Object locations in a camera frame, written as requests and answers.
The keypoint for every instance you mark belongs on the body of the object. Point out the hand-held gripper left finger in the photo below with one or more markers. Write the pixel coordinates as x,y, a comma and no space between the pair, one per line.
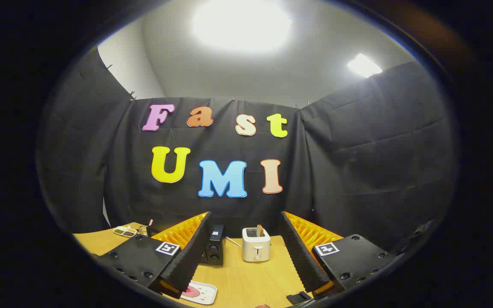
191,256

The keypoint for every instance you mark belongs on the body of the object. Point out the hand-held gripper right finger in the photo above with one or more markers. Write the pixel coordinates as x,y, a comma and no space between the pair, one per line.
302,256

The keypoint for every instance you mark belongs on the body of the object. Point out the black toaster oven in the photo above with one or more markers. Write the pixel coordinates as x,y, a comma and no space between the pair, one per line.
215,250

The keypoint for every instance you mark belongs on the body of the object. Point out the pink ham slice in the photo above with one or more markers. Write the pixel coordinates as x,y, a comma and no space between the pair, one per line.
191,292

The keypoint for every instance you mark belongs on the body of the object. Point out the white square plate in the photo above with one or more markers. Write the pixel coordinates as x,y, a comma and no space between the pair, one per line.
207,293

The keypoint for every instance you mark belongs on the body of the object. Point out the white pop-up toaster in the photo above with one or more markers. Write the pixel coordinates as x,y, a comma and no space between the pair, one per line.
255,248

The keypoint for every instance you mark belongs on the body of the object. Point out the brown bread slice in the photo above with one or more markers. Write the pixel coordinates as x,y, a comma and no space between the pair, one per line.
259,231

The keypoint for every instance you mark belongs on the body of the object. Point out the white divided bean dish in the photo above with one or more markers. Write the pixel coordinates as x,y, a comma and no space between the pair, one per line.
124,231

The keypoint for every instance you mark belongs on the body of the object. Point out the small ceiling light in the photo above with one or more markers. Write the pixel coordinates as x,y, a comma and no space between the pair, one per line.
364,65

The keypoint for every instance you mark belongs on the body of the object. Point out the large ceiling light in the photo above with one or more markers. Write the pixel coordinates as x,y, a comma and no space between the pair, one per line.
242,25

